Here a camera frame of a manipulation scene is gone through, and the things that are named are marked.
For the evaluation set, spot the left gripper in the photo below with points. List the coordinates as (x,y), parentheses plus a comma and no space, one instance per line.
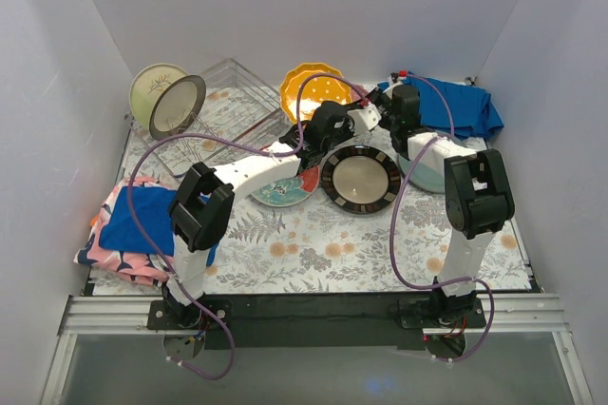
(363,104)

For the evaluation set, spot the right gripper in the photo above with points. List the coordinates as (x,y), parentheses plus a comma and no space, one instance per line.
(387,104)

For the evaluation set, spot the yellow polka dot plate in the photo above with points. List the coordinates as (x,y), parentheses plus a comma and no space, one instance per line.
(318,90)

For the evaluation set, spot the black checkered rim plate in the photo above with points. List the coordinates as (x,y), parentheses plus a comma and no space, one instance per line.
(360,179)

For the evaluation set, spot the grey-blue plate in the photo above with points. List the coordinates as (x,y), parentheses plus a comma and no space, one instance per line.
(423,176)

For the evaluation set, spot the red blue floral plate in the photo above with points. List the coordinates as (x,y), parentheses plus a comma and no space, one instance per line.
(288,192)

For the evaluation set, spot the brown rim beige plate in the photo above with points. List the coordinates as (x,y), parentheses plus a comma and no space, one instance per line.
(177,107)

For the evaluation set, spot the cream plate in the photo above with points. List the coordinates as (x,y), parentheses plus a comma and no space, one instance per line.
(147,87)

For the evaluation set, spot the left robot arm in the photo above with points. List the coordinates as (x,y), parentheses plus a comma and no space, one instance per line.
(201,208)

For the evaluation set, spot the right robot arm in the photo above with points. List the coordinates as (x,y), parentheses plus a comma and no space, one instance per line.
(478,202)

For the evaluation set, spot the blue cloth at back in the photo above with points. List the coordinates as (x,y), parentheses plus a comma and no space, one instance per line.
(473,113)

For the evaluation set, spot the floral tablecloth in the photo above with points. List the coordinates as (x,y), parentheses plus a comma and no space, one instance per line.
(315,246)

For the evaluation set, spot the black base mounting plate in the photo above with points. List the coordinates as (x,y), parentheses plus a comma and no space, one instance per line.
(399,320)

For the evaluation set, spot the pink patterned cloth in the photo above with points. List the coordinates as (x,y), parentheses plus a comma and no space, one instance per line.
(131,267)

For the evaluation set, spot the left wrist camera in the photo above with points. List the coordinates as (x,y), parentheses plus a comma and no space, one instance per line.
(365,117)

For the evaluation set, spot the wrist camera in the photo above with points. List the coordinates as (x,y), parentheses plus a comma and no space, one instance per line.
(397,79)
(365,117)

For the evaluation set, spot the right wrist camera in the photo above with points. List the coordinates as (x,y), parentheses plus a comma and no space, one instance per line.
(397,79)

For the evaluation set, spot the wire dish rack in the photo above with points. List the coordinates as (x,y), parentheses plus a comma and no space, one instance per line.
(239,107)

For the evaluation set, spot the aluminium frame rail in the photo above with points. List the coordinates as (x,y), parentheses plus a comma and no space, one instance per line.
(524,355)

